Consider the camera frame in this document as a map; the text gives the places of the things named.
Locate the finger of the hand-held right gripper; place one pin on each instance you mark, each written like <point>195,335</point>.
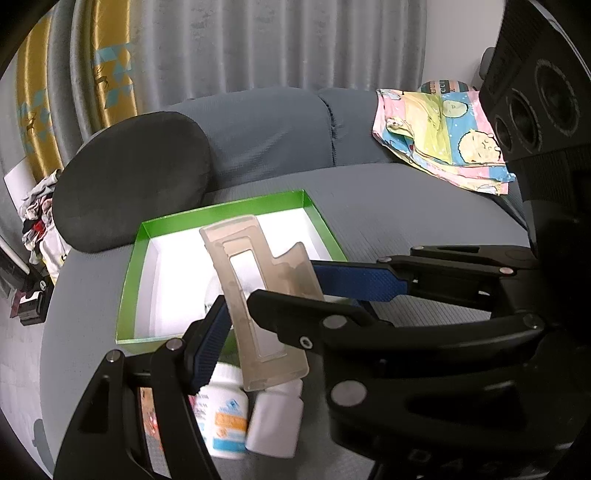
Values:
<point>351,332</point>
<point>360,279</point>

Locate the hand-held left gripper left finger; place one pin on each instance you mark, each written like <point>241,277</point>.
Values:
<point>210,350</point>

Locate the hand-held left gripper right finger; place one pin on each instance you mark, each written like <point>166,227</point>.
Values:
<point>461,466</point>

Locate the translucent beige plastic case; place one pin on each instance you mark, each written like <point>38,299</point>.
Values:
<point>272,369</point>

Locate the white bottle orange blue label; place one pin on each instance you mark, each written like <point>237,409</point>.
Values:
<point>226,424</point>

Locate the green cardboard box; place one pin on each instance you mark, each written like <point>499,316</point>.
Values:
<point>184,267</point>

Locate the small plain white bottle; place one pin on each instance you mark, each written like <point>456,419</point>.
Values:
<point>272,424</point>

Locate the grey sofa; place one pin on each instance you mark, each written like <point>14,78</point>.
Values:
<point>415,221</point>

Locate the cartoon printed cloth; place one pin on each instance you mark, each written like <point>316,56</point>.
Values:
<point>443,138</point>

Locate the patterned pillow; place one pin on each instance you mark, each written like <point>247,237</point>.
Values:
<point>443,86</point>

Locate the black device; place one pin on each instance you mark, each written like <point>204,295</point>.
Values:
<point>32,304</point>

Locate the black cushion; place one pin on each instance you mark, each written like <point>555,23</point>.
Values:
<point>134,175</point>

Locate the pile of clothes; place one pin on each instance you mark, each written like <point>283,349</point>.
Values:
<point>41,207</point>

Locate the grey curtain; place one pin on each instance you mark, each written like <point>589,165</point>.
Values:
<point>277,41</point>

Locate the white board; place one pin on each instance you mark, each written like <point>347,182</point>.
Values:
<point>18,180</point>

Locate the gold patterned curtain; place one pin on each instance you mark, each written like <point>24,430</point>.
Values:
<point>113,69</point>

